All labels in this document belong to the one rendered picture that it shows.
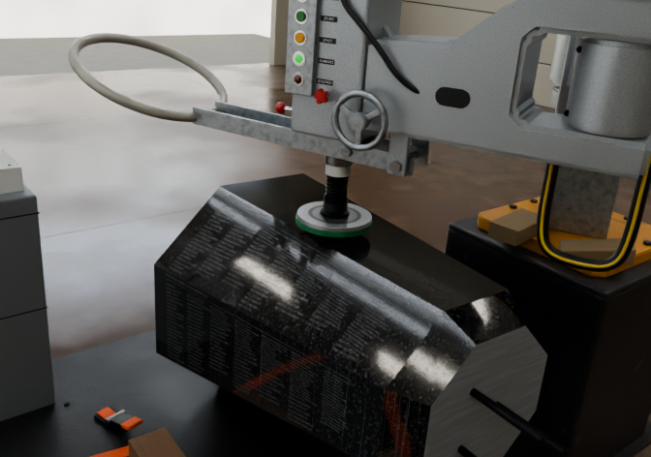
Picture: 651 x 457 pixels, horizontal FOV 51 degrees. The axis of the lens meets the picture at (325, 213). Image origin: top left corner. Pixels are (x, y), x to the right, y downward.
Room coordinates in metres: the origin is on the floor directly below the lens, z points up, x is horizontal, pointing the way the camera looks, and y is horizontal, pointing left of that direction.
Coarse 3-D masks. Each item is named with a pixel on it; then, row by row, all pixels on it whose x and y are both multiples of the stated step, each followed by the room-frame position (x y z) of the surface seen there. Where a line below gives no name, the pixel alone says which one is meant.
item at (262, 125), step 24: (216, 120) 1.91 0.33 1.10; (240, 120) 1.88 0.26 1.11; (264, 120) 1.97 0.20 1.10; (288, 120) 1.94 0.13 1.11; (288, 144) 1.81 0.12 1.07; (312, 144) 1.78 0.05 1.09; (336, 144) 1.74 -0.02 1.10; (384, 144) 1.80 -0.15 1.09; (384, 168) 1.68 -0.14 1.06; (408, 168) 1.65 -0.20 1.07
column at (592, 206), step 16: (560, 176) 2.07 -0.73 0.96; (576, 176) 2.05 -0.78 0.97; (592, 176) 2.04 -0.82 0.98; (608, 176) 2.02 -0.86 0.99; (560, 192) 2.07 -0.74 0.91; (576, 192) 2.05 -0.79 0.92; (592, 192) 2.03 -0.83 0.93; (608, 192) 2.02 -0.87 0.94; (560, 208) 2.06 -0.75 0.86; (576, 208) 2.04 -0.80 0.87; (592, 208) 2.03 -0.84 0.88; (608, 208) 2.01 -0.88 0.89; (560, 224) 2.06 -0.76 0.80; (576, 224) 2.04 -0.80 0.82; (592, 224) 2.02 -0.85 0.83; (608, 224) 2.01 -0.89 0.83
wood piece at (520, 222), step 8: (520, 208) 2.11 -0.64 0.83; (504, 216) 2.02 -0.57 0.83; (512, 216) 2.03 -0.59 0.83; (520, 216) 2.03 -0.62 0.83; (528, 216) 2.04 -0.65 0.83; (536, 216) 2.04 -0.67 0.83; (496, 224) 1.95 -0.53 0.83; (504, 224) 1.95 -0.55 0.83; (512, 224) 1.96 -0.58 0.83; (520, 224) 1.96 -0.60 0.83; (528, 224) 1.97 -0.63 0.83; (536, 224) 1.98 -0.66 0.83; (488, 232) 1.97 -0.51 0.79; (496, 232) 1.95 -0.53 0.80; (504, 232) 1.93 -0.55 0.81; (512, 232) 1.91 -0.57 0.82; (520, 232) 1.91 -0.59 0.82; (528, 232) 1.95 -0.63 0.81; (536, 232) 1.99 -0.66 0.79; (504, 240) 1.93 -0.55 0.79; (512, 240) 1.91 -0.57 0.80; (520, 240) 1.92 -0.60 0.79
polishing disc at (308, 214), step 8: (304, 208) 1.83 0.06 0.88; (312, 208) 1.84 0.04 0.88; (320, 208) 1.84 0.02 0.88; (352, 208) 1.86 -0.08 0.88; (360, 208) 1.86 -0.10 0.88; (304, 216) 1.77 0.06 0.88; (312, 216) 1.77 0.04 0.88; (320, 216) 1.78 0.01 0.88; (352, 216) 1.80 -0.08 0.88; (360, 216) 1.80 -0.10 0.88; (368, 216) 1.81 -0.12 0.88; (304, 224) 1.74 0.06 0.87; (312, 224) 1.72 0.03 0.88; (320, 224) 1.72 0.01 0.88; (328, 224) 1.73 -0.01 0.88; (336, 224) 1.73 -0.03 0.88; (344, 224) 1.73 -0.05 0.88; (352, 224) 1.74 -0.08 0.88; (360, 224) 1.74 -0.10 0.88; (368, 224) 1.76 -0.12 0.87
